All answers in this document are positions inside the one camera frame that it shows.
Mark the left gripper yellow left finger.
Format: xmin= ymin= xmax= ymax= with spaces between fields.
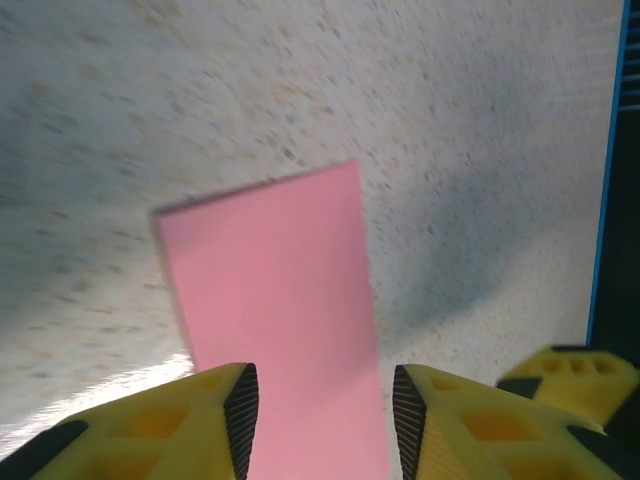
xmin=0 ymin=362 xmax=259 ymax=480

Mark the right blue border strip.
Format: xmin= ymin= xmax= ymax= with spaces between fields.
xmin=587 ymin=0 xmax=632 ymax=346

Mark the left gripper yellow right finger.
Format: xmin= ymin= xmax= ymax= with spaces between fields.
xmin=392 ymin=363 xmax=640 ymax=480

